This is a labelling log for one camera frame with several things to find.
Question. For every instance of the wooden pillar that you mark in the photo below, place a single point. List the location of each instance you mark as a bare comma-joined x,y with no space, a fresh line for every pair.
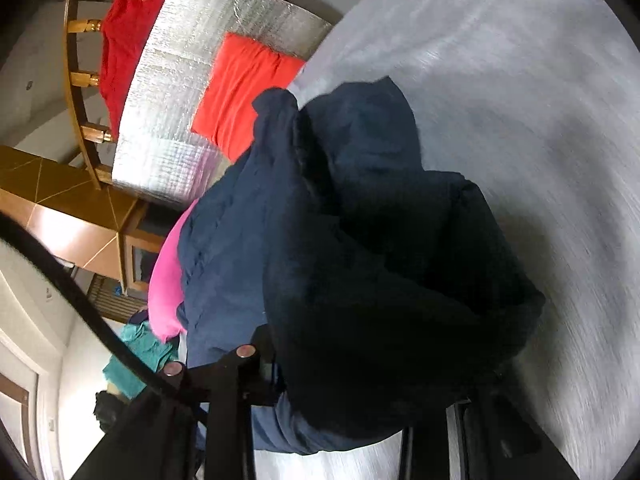
65,210

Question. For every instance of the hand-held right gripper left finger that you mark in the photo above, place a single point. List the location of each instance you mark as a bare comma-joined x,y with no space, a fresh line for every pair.
240,380

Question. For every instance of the silver foil insulation panel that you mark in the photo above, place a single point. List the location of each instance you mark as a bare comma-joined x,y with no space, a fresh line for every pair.
165,135

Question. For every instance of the wooden stair railing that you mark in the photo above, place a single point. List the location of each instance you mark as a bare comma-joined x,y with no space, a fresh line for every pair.
86,25

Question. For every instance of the red blanket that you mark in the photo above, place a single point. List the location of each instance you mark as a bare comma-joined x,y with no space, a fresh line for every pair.
125,50

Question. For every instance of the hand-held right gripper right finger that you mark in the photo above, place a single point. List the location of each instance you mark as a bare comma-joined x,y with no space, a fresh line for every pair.
480,435

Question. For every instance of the navy blue zip jacket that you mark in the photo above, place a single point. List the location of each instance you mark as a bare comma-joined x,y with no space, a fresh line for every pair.
375,260

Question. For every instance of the grey bed sheet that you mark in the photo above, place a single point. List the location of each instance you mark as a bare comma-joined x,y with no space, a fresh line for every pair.
525,110

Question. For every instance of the pink pillow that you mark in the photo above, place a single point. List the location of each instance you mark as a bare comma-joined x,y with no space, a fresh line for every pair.
165,285

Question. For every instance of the teal cloth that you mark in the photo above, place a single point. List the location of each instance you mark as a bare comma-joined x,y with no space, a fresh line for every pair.
135,360

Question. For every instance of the black cloth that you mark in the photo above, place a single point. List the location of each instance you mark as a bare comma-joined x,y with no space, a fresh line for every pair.
110,410

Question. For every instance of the orange-red pillow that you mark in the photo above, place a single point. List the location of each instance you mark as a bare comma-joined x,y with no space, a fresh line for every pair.
240,90

